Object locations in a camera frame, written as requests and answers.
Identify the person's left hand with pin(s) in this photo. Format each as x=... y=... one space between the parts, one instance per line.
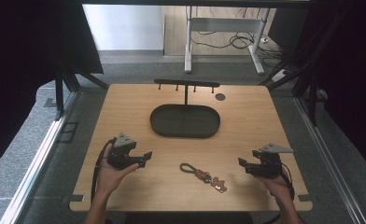
x=109 y=177

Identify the aluminium floor rail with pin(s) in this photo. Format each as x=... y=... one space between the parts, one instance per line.
x=35 y=161
x=330 y=161

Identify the dark curtain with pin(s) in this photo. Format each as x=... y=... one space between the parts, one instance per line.
x=22 y=62
x=352 y=62

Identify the person's right hand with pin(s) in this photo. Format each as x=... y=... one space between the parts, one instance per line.
x=274 y=186

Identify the black metal stand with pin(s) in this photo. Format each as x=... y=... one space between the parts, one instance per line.
x=59 y=96
x=312 y=99

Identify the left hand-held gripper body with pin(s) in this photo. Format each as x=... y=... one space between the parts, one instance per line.
x=122 y=152

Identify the black key rack with tray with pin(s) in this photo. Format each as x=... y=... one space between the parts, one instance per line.
x=185 y=121

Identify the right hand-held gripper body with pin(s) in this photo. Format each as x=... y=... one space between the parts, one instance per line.
x=270 y=161

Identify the white metal desk frame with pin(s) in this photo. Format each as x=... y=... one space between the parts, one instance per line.
x=224 y=24

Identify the round black table grommet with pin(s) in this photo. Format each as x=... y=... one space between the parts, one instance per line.
x=220 y=97

